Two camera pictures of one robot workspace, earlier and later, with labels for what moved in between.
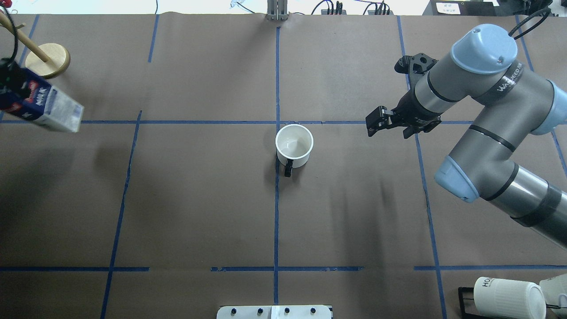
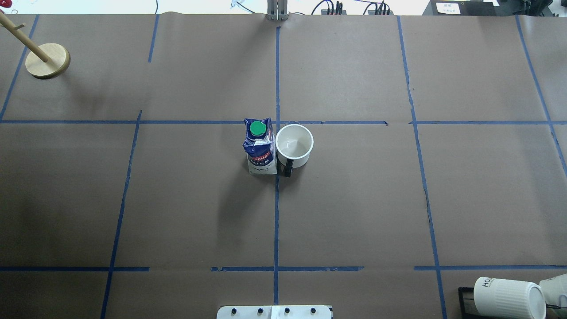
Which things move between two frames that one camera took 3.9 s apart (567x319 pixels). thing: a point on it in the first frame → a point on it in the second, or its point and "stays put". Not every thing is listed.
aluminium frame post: (277, 9) stays put
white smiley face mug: (293, 143) stays put
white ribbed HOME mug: (496, 298) stays put
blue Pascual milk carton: (46, 106) → (260, 145)
